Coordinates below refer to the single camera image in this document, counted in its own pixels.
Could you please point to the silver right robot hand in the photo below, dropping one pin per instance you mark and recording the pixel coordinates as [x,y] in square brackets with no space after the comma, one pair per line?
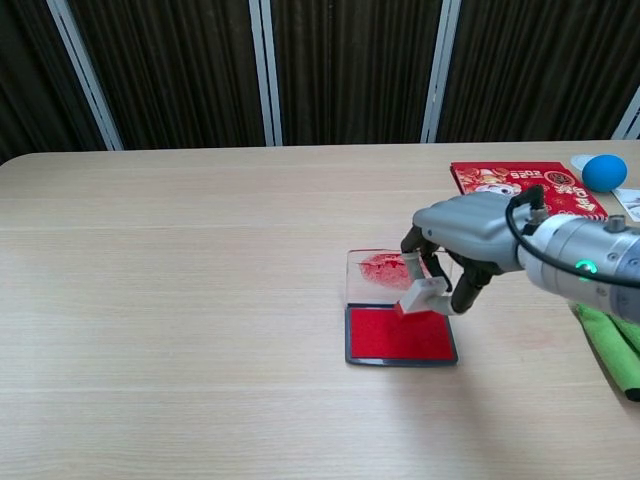
[465,225]

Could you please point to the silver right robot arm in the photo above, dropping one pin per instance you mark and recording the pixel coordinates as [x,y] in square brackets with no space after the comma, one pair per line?
[575,250]

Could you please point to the red ink pad case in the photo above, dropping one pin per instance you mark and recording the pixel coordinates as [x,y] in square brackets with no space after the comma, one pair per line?
[400,335]

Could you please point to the red spiral desk calendar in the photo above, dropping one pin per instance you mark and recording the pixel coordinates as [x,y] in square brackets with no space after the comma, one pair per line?
[490,177]

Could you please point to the white round lid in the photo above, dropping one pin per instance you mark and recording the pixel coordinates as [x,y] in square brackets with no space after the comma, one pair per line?
[580,162]

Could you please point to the blue ball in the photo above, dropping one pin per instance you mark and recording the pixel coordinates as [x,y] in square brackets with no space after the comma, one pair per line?
[605,172]

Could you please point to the printed white card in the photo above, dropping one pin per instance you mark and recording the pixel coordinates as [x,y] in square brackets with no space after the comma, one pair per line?
[630,202]

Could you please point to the black pleated screen panel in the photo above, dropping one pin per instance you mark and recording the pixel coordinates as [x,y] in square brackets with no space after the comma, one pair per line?
[35,75]
[350,70]
[170,70]
[540,65]

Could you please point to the green microfiber cloth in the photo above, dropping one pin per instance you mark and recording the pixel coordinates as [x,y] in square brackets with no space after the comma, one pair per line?
[612,345]

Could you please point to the grey screen frame post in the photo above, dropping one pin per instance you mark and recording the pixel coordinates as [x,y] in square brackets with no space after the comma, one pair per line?
[85,75]
[629,120]
[267,75]
[440,75]

